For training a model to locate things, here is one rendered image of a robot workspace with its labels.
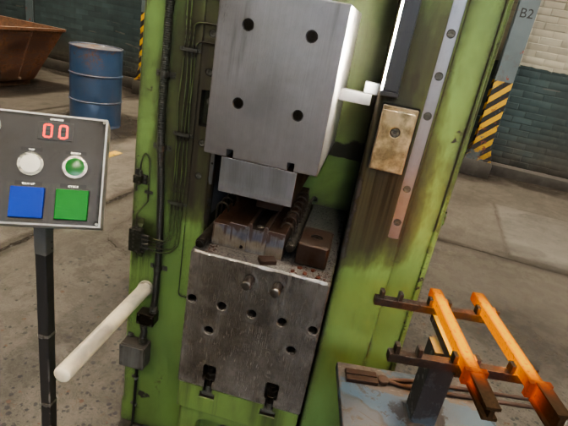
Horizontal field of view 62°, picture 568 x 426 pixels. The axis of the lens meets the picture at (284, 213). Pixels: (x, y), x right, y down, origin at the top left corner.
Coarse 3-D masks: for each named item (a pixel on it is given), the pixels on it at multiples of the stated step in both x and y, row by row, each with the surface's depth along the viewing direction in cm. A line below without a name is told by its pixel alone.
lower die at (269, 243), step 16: (240, 208) 139; (256, 208) 138; (288, 208) 142; (224, 224) 127; (240, 224) 126; (272, 224) 129; (224, 240) 128; (240, 240) 127; (256, 240) 126; (272, 240) 125
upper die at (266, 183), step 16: (224, 160) 120; (240, 160) 119; (224, 176) 122; (240, 176) 121; (256, 176) 120; (272, 176) 119; (288, 176) 118; (304, 176) 136; (240, 192) 122; (256, 192) 121; (272, 192) 120; (288, 192) 120
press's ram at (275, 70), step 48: (240, 0) 106; (288, 0) 104; (240, 48) 110; (288, 48) 108; (336, 48) 105; (240, 96) 114; (288, 96) 111; (336, 96) 119; (240, 144) 118; (288, 144) 115
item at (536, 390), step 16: (480, 304) 116; (496, 320) 110; (496, 336) 106; (512, 336) 105; (512, 352) 99; (528, 368) 95; (528, 384) 90; (544, 384) 90; (528, 400) 91; (544, 400) 87; (544, 416) 87; (560, 416) 82
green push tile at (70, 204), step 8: (56, 192) 114; (64, 192) 115; (72, 192) 115; (80, 192) 116; (88, 192) 116; (56, 200) 114; (64, 200) 114; (72, 200) 115; (80, 200) 116; (88, 200) 116; (56, 208) 114; (64, 208) 114; (72, 208) 115; (80, 208) 115; (56, 216) 114; (64, 216) 114; (72, 216) 115; (80, 216) 115
